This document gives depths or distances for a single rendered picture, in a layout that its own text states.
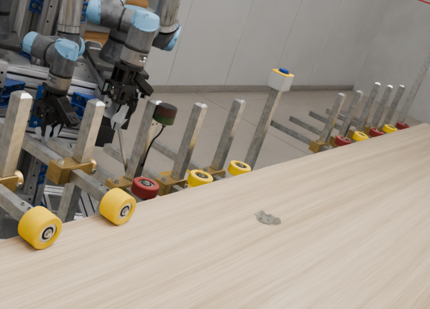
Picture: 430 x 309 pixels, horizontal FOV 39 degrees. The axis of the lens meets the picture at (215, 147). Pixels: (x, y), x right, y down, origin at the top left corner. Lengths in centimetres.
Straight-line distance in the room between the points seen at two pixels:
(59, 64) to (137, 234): 68
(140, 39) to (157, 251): 61
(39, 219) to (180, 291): 35
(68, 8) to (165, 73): 399
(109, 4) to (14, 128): 59
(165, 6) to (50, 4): 45
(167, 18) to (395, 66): 768
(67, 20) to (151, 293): 109
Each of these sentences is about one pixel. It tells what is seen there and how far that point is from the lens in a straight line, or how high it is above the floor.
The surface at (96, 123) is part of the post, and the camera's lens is 165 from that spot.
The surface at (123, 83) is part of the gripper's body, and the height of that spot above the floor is 116.
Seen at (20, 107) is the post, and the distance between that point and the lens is 145.
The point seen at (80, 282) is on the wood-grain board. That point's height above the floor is 90.
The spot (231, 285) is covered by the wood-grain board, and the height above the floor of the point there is 90.
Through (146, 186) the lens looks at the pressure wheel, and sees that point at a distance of 181.
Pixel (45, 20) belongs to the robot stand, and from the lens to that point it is 249.
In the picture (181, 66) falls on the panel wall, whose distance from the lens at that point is 622.
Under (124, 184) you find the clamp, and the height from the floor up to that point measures 87.
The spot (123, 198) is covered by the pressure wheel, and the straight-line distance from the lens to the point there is 154.
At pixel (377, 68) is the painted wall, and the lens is 993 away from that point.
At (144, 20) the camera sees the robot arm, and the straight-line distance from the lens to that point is 176.
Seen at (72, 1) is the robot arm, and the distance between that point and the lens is 213.
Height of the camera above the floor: 165
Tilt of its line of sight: 19 degrees down
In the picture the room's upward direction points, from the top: 19 degrees clockwise
